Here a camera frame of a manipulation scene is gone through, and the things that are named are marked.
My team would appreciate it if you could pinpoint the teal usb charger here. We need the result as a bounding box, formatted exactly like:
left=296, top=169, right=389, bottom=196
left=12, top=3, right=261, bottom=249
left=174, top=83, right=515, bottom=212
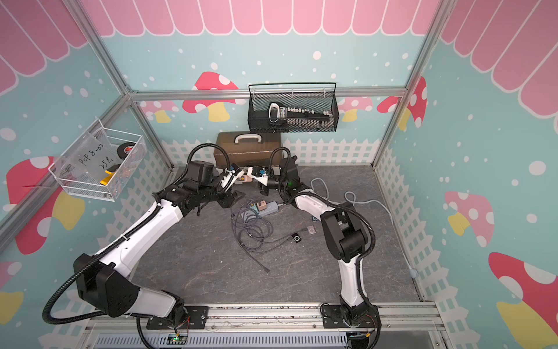
left=247, top=205, right=259, bottom=217

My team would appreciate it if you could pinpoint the grey usb cable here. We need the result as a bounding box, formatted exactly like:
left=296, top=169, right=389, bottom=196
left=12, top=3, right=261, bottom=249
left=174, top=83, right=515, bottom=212
left=237, top=213, right=297, bottom=253

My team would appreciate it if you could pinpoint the black mp3 player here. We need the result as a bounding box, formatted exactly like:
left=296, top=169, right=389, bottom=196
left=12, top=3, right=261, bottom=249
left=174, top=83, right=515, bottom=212
left=292, top=234, right=302, bottom=244

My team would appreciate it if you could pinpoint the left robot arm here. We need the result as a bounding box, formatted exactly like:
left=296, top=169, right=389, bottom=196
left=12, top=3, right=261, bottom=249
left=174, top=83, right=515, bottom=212
left=42, top=159, right=244, bottom=328

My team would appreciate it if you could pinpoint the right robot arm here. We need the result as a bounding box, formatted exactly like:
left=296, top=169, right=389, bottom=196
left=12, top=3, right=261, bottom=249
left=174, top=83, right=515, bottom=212
left=247, top=147, right=382, bottom=330

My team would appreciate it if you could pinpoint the grey power strip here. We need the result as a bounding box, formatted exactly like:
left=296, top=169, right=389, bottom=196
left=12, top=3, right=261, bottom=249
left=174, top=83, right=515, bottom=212
left=241, top=201, right=279, bottom=222

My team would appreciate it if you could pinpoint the white box brown lid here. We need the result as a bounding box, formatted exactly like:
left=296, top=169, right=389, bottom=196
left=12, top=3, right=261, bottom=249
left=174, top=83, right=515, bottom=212
left=216, top=132, right=282, bottom=167

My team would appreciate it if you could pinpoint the socket set in basket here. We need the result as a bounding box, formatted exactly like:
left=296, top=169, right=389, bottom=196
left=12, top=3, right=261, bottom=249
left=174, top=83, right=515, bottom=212
left=266, top=103, right=337, bottom=132

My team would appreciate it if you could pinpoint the black tape roll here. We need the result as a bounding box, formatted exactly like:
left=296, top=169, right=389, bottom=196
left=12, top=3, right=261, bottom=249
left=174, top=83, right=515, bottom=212
left=117, top=142, right=136, bottom=160

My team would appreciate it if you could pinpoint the yellow tool in bin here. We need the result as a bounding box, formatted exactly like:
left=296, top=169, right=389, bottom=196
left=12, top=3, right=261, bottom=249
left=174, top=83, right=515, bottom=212
left=100, top=164, right=120, bottom=186

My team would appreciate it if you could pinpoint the black wire mesh basket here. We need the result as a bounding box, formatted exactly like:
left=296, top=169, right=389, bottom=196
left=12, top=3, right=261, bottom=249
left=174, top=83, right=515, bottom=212
left=247, top=82, right=339, bottom=133

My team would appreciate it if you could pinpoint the clear wall bin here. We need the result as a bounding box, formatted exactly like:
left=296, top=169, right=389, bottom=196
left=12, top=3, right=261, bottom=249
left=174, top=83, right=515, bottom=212
left=48, top=119, right=148, bottom=202

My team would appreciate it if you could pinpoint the white power strip cord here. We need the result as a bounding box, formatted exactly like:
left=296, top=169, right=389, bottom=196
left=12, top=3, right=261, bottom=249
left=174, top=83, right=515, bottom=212
left=277, top=176, right=419, bottom=278

